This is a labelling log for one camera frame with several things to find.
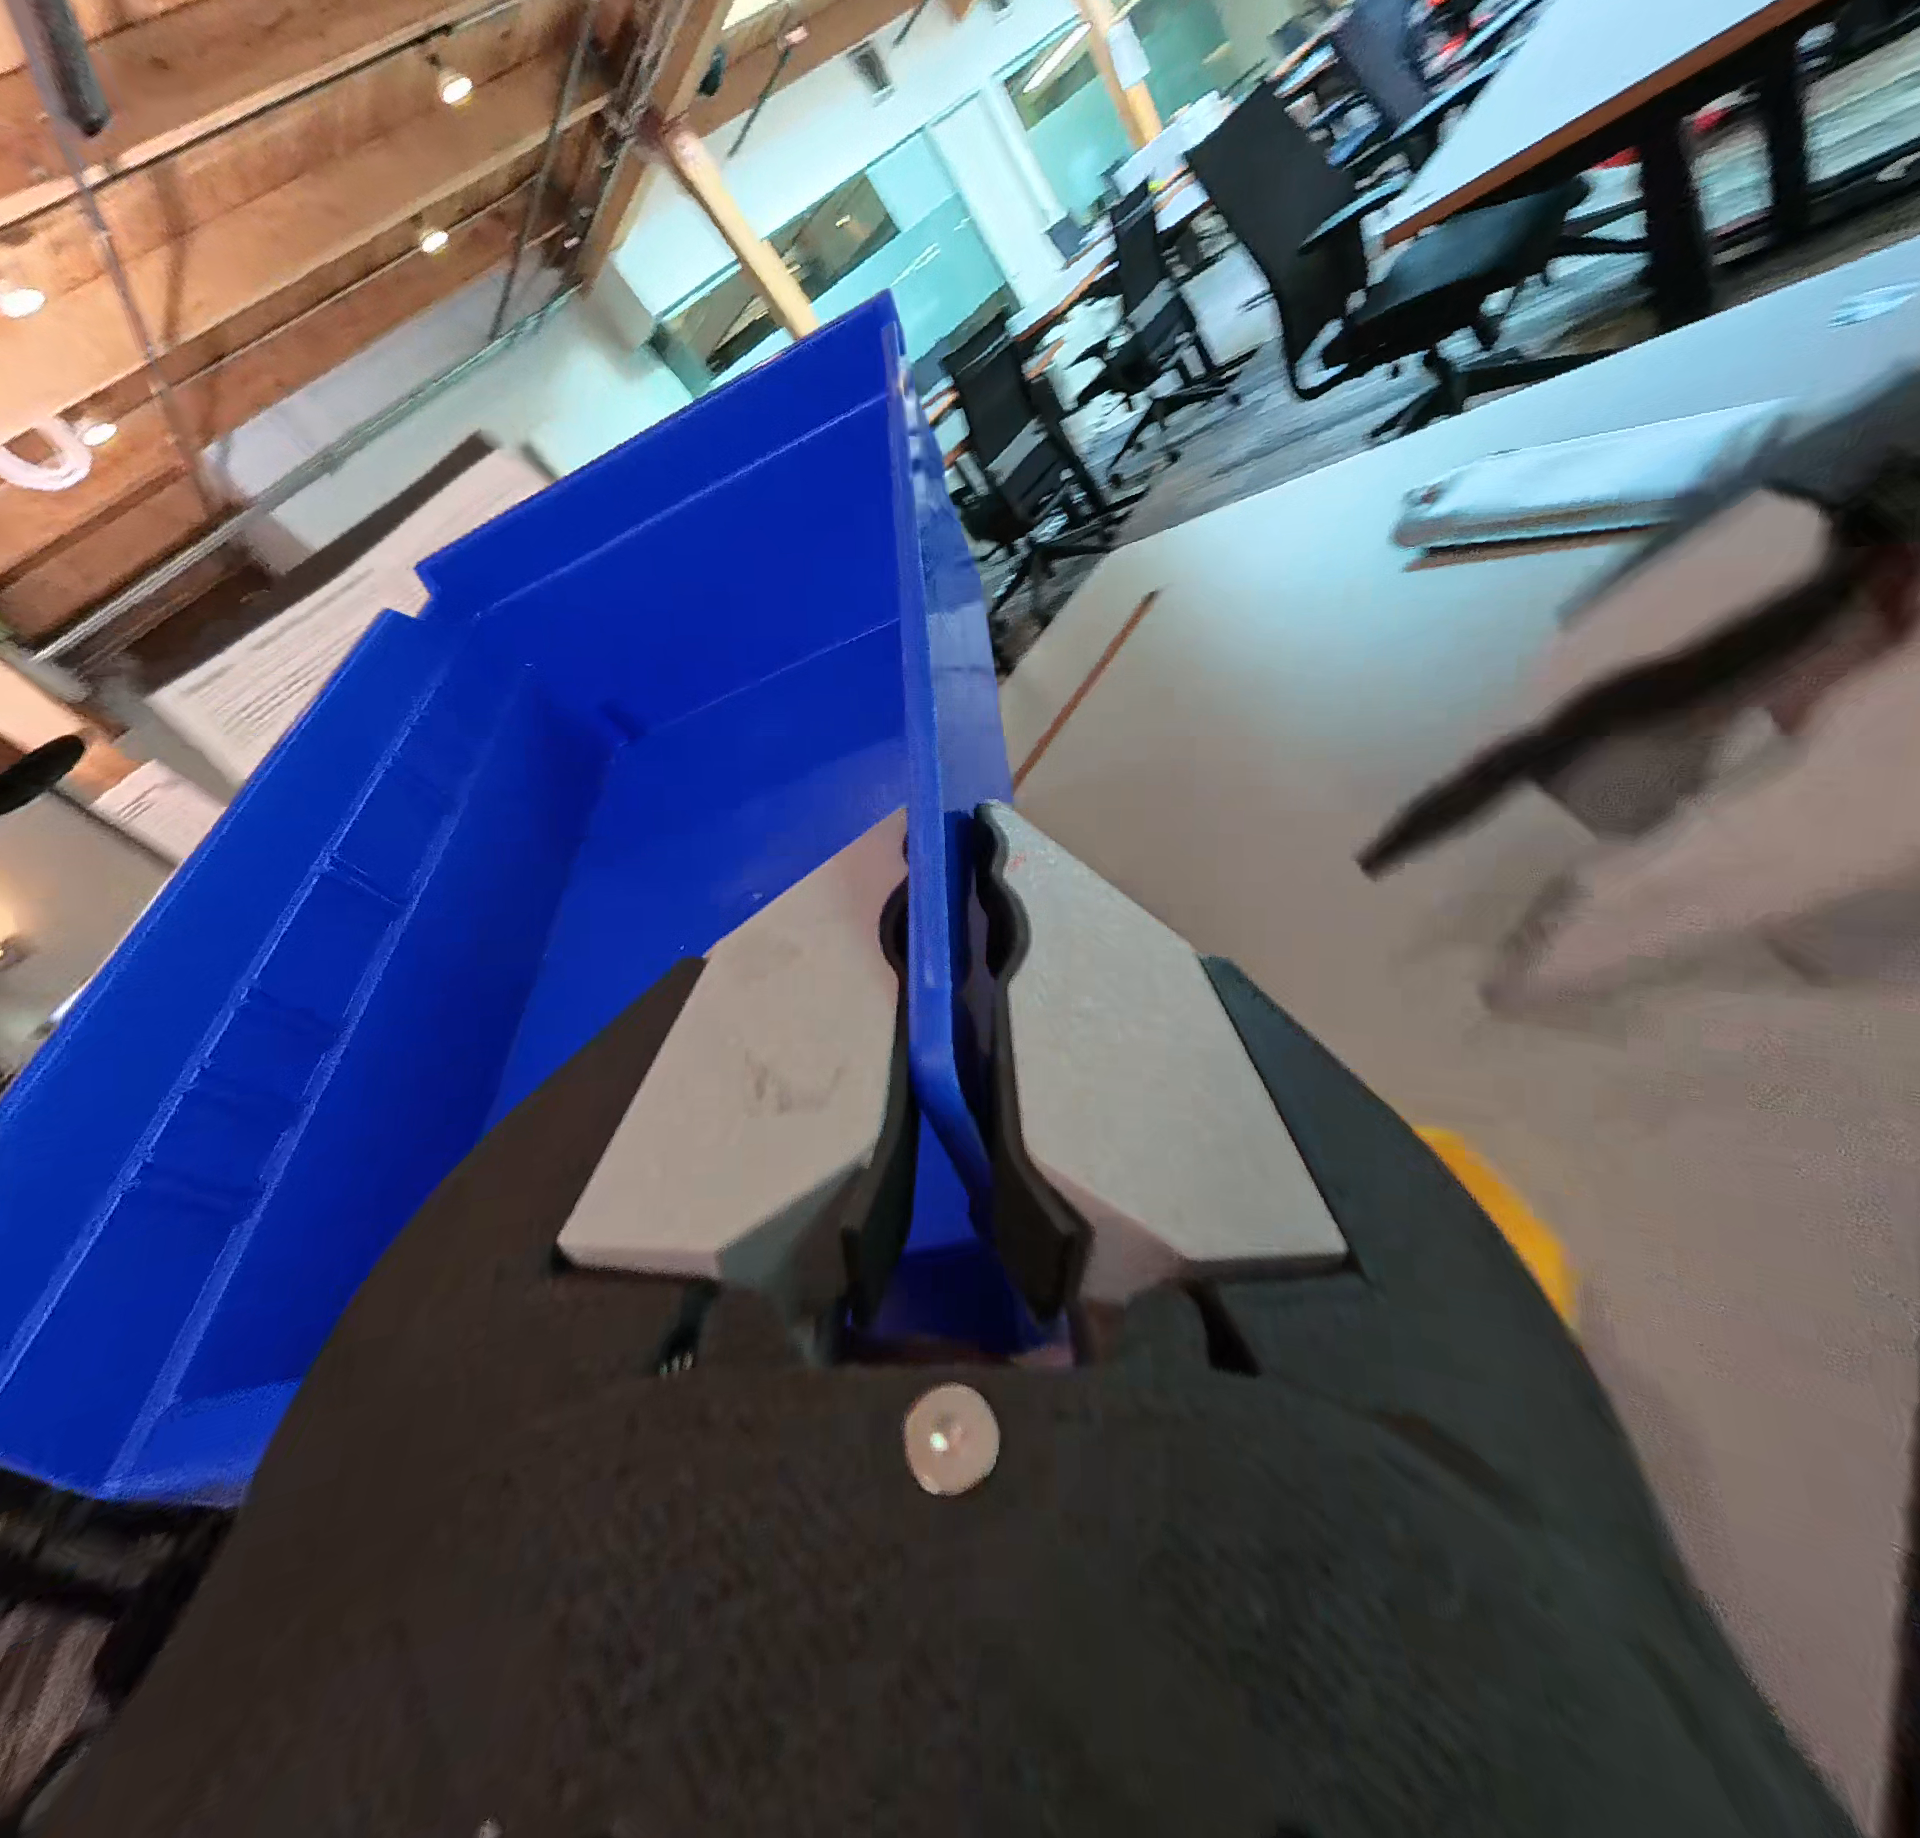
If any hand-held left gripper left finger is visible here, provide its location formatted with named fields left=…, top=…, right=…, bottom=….
left=559, top=809, right=920, bottom=1323

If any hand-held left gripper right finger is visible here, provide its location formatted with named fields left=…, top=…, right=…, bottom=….
left=968, top=803, right=1346, bottom=1323

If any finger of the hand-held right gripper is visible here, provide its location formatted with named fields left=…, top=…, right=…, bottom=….
left=1356, top=576, right=1886, bottom=884
left=1557, top=368, right=1920, bottom=627

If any printed instruction sheet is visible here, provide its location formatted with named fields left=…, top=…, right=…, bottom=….
left=142, top=432, right=562, bottom=792

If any white flat board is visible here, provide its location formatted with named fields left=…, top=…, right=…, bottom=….
left=1390, top=394, right=1812, bottom=553

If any blue plastic bin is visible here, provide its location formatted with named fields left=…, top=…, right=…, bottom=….
left=0, top=287, right=1084, bottom=1511

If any yellow plastic bin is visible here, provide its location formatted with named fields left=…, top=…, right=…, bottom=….
left=1417, top=1119, right=1584, bottom=1334

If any black office chair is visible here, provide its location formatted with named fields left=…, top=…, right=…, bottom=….
left=940, top=313, right=1131, bottom=641
left=1184, top=80, right=1593, bottom=401
left=1101, top=173, right=1249, bottom=420

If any white table with wooden edge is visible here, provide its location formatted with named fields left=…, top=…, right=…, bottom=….
left=1378, top=0, right=1920, bottom=337

